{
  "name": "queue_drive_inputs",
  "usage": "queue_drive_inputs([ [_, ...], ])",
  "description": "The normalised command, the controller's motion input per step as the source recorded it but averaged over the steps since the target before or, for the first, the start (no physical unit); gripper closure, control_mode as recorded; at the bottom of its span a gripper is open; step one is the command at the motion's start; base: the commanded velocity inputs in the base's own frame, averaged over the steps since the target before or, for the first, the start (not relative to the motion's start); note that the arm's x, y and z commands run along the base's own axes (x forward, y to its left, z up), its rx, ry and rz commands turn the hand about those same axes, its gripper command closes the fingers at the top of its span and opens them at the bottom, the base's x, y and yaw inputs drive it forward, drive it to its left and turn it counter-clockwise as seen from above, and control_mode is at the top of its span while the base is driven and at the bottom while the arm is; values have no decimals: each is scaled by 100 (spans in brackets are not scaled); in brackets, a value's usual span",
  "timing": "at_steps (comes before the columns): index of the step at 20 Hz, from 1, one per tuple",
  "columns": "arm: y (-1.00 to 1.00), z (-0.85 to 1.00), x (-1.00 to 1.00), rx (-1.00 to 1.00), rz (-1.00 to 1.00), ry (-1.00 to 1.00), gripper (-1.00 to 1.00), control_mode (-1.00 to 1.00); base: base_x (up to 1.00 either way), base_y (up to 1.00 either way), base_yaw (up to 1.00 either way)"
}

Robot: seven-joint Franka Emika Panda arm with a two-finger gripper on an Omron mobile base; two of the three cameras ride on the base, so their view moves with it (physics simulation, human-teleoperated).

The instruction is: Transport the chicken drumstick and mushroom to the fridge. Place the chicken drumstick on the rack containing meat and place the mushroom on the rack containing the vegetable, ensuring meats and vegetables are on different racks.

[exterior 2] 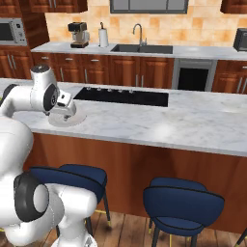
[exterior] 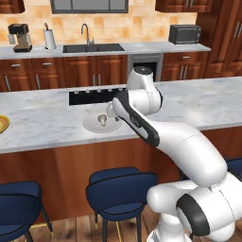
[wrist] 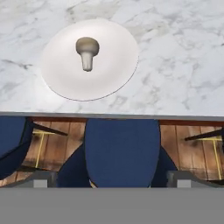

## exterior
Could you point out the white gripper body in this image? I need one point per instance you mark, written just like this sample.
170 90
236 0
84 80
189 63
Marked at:
110 110

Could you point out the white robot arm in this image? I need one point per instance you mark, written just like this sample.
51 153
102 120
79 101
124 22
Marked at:
189 151

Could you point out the beige mushroom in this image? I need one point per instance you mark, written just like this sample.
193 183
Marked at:
102 119

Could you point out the white round plate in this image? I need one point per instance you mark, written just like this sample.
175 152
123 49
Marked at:
93 125

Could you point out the black hob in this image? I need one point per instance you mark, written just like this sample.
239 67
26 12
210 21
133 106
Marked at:
89 98

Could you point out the brown base cupboard run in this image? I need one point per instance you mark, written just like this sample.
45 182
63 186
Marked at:
63 72
184 66

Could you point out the grey dishwasher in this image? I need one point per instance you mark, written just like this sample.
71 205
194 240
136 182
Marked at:
146 61

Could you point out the black sink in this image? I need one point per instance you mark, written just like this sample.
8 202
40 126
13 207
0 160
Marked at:
93 48

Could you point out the brown wooden kitchen island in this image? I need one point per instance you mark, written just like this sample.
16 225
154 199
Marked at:
63 170

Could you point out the grey metal tap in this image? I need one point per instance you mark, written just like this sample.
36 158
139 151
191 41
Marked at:
85 33

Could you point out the blue bar stool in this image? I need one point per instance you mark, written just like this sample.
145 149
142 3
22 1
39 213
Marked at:
234 167
19 204
119 192

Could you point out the white paper towel roll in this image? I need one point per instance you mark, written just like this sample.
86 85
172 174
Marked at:
49 39

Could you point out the grey framed window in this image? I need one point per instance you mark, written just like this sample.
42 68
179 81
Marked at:
89 5

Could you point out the black microwave oven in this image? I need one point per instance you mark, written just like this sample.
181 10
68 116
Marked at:
184 34

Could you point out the yellow round plate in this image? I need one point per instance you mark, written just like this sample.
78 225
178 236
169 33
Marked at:
2 124

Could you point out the black and brown coffee machine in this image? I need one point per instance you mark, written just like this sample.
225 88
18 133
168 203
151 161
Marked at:
20 38

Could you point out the tall brown cupboard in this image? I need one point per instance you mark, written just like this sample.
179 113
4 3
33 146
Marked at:
223 38

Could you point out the brown wall cupboard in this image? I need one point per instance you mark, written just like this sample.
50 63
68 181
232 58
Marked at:
182 5
11 5

